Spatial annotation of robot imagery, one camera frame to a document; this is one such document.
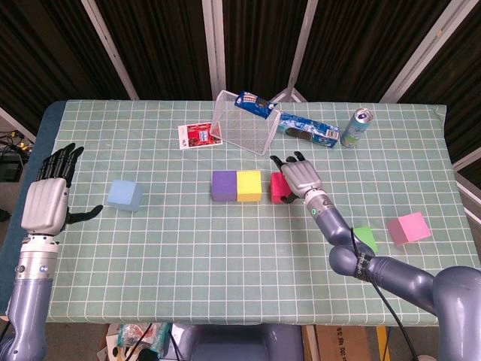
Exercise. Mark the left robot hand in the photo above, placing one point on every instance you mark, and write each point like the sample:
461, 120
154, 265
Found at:
45, 203

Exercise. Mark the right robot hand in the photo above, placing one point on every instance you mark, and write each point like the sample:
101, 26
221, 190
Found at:
300, 175

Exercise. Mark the magenta foam cube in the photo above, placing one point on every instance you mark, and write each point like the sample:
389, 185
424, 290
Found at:
277, 188

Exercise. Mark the yellow foam cube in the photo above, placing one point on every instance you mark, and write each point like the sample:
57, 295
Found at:
248, 186

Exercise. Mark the purple foam cube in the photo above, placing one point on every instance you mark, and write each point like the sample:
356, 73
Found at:
223, 186

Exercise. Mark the green foam cube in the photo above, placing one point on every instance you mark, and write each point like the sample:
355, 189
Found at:
366, 237

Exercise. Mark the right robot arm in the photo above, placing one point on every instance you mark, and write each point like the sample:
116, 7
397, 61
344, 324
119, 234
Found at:
394, 270

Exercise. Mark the long blue cookie package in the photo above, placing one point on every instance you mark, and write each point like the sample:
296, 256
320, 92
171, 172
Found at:
308, 128

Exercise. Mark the light blue drink can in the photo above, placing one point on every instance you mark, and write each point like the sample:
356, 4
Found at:
355, 129

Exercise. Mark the light blue foam cube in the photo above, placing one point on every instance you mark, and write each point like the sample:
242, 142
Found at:
124, 195

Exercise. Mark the small blue cookie packet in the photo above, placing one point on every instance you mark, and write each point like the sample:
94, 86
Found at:
255, 103

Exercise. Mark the red and white card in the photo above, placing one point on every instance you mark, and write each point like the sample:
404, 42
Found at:
195, 136

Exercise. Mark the light pink foam cube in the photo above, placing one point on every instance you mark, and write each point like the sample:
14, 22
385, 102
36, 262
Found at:
409, 227

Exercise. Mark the green checked tablecloth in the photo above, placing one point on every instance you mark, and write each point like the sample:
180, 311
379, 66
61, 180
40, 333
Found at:
188, 263

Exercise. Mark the plastic bag with items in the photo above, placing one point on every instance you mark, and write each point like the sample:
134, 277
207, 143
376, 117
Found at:
131, 334

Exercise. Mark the brown cardboard box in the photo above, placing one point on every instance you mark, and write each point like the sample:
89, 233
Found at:
345, 344

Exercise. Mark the grey robot torso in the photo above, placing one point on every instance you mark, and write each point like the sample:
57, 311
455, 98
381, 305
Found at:
240, 344

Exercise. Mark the white frame post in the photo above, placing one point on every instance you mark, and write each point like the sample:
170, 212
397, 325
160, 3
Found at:
467, 159
421, 49
300, 45
214, 49
109, 49
15, 122
469, 195

